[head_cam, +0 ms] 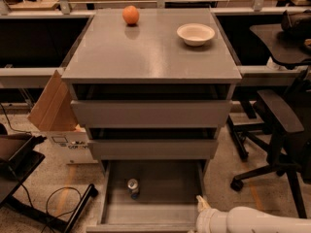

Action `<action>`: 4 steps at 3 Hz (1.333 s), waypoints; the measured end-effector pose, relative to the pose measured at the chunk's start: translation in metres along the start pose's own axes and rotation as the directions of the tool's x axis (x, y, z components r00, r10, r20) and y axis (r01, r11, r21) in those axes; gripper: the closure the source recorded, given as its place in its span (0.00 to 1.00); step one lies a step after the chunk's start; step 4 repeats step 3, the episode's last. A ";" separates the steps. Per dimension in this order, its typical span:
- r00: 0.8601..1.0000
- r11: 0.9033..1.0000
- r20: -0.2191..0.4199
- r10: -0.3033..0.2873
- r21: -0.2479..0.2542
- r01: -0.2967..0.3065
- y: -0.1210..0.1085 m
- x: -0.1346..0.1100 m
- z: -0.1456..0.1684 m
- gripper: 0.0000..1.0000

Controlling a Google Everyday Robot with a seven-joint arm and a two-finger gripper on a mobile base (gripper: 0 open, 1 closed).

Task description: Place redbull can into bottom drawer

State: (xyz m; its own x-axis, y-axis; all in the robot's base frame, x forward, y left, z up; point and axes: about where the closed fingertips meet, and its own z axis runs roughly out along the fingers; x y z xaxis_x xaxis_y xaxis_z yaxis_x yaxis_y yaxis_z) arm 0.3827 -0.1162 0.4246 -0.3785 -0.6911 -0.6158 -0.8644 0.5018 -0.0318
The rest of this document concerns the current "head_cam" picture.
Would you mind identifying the black stand left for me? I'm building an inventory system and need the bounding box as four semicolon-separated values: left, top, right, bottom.
0;123;99;233

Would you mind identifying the grey drawer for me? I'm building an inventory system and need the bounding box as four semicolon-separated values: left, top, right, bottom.
71;84;231;128
88;128;218;160
86;160;206;233

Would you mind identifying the open cardboard box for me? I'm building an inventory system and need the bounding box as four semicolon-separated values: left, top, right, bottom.
28;71;96;164

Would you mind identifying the red bull can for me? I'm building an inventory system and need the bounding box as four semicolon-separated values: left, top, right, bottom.
127;179;140;199

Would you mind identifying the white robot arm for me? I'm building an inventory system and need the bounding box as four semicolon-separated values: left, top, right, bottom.
196;195;311;233

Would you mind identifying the orange fruit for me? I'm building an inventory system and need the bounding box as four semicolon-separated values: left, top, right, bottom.
122;6;140;25

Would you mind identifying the grey drawer cabinet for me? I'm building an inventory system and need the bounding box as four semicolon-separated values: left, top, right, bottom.
60;7;243;177

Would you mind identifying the black office chair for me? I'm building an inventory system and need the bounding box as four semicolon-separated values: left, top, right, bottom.
230;10;311;218

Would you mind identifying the white bowl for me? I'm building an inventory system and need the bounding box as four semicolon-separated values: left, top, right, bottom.
177;23;215;47

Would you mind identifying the grey middle drawer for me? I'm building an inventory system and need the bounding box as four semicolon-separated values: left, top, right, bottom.
88;128;218;160

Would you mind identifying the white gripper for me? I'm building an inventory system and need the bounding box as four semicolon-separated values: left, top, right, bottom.
196;195;226;233

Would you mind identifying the grey bottom drawer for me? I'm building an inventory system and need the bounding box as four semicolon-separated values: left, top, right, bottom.
86;160;206;233

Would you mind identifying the grey top drawer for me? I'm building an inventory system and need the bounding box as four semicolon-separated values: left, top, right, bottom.
71;84;231;128

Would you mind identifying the black floor cable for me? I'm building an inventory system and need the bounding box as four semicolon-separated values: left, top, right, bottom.
0;103;84;233

